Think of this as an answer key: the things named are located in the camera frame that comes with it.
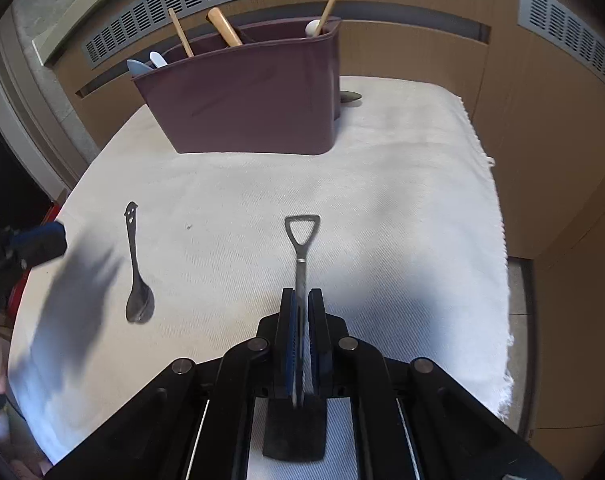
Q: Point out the wooden cabinet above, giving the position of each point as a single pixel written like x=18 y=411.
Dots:
x=432 y=45

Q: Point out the white ceramic spoon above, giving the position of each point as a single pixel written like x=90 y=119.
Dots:
x=311 y=27

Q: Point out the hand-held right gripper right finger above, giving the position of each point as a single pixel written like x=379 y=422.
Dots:
x=318 y=340

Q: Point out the small grey vent grille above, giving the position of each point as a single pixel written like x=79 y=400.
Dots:
x=523 y=10

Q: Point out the purple plastic utensil holder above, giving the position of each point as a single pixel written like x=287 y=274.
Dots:
x=242 y=105

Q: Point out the white woven cloth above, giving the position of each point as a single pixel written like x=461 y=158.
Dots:
x=382 y=210

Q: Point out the plain metal spoon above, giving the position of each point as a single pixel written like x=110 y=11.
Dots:
x=351 y=96

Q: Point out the shovel shaped metal spoon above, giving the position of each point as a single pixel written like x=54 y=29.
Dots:
x=301 y=272

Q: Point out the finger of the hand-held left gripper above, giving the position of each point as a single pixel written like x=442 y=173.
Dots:
x=40 y=242

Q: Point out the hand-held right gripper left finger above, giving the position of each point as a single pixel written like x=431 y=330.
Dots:
x=286 y=340

